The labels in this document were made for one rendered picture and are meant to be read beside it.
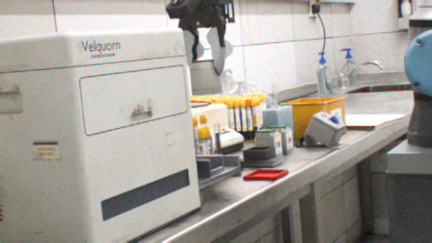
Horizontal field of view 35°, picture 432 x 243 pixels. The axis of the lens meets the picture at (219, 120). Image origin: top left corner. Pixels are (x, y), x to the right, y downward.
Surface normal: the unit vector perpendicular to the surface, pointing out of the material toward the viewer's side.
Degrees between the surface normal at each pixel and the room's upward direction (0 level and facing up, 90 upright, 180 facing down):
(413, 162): 90
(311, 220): 90
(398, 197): 90
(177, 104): 90
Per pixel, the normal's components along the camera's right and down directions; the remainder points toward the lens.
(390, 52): -0.48, 0.14
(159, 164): 0.87, -0.03
